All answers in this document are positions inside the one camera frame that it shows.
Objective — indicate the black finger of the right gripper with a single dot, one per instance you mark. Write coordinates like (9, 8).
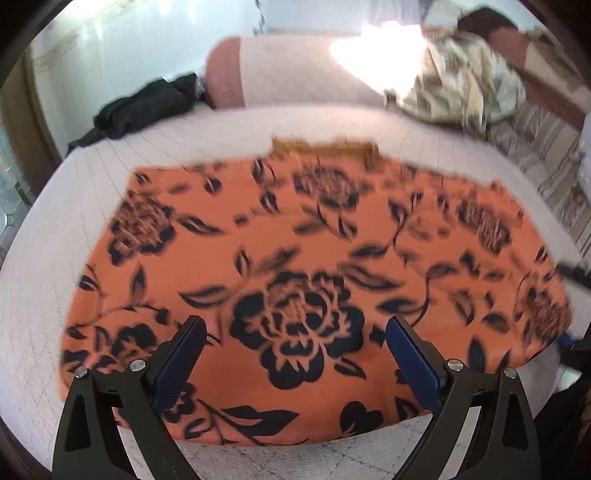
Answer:
(565, 340)

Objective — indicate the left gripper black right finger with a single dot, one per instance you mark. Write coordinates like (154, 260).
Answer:
(504, 444)

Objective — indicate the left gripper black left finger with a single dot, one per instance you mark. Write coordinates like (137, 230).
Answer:
(88, 444)

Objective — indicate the orange black floral garment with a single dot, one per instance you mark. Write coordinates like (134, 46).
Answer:
(296, 261)

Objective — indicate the striped patterned cushion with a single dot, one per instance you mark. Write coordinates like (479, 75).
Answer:
(545, 149)

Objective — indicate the cream floral blanket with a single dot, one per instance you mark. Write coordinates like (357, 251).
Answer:
(461, 81)

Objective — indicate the dark brown garment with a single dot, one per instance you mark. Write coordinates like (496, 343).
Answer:
(483, 21)

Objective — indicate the wooden door with glass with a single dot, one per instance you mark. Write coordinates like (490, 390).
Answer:
(29, 156)

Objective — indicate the black crumpled garment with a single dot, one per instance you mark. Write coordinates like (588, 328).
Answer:
(157, 100)

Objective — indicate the pink bolster pillow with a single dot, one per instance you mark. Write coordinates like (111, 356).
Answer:
(223, 79)

